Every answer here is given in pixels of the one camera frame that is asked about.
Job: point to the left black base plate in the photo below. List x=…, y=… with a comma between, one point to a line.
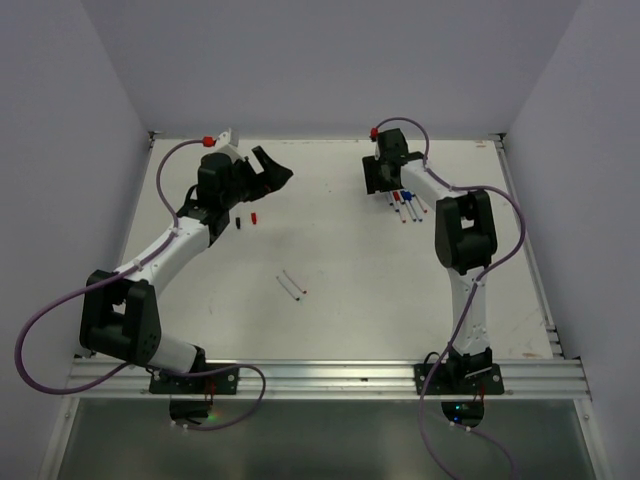
x=210, y=380

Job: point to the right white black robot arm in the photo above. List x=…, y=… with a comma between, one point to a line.
x=465, y=242

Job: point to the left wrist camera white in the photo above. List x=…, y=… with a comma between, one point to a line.
x=227, y=143

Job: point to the blue tipped pen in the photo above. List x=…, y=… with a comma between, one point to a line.
x=417, y=210

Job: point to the red cap pen middle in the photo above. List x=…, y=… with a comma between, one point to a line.
x=397, y=204

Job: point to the aluminium mounting rail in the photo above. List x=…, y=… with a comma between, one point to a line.
x=549, y=379

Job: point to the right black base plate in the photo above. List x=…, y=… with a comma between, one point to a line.
x=444, y=383

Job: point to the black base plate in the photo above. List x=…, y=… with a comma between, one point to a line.
x=210, y=380
x=444, y=383

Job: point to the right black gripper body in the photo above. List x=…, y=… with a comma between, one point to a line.
x=387, y=184

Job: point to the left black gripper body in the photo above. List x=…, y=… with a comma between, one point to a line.
x=244, y=181

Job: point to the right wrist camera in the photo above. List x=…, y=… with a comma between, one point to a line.
x=379, y=138

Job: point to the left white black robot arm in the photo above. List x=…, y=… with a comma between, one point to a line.
x=120, y=315

